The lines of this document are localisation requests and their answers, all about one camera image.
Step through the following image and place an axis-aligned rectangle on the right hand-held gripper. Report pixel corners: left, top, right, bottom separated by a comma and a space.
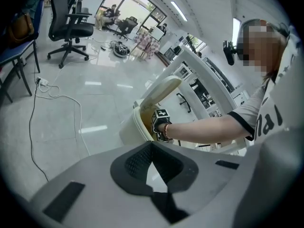
151, 108, 173, 143

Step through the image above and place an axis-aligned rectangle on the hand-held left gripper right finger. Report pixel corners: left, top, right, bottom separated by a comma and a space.
152, 141, 199, 194

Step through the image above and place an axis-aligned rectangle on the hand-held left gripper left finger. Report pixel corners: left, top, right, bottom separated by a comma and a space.
110, 141, 154, 196

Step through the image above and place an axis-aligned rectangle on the white trash bin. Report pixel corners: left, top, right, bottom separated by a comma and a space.
118, 75, 183, 147

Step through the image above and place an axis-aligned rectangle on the person's right forearm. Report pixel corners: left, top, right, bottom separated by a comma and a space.
166, 114, 255, 145

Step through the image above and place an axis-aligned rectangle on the black office chair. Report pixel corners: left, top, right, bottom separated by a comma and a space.
176, 77, 201, 114
47, 0, 95, 69
113, 16, 139, 41

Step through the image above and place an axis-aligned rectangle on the checkered cloth table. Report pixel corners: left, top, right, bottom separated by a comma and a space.
130, 29, 160, 60

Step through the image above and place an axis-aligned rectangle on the long ceiling light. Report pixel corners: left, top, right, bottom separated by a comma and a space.
170, 0, 188, 22
232, 17, 242, 48

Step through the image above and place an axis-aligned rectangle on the person's white t-shirt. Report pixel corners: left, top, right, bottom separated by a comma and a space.
227, 27, 304, 152

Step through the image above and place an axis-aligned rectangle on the large window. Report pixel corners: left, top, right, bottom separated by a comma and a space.
97, 0, 167, 37

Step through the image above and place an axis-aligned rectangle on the person's head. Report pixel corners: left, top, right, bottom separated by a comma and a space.
237, 18, 292, 84

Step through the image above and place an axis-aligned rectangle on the white power strip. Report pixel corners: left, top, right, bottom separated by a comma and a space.
35, 76, 49, 86

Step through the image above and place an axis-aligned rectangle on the blue chair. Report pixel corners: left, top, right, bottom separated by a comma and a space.
0, 0, 47, 104

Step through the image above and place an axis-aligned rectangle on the brown bag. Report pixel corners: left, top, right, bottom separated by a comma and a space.
8, 11, 35, 46

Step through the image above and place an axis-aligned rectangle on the round device with cables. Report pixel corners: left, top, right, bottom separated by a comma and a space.
110, 40, 131, 57

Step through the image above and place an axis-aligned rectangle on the white cable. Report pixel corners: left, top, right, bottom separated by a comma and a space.
39, 63, 91, 156

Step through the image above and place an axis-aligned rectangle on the black head camera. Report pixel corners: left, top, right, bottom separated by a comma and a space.
222, 40, 238, 67

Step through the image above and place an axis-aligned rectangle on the black cable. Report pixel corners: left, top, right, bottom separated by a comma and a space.
28, 81, 49, 182

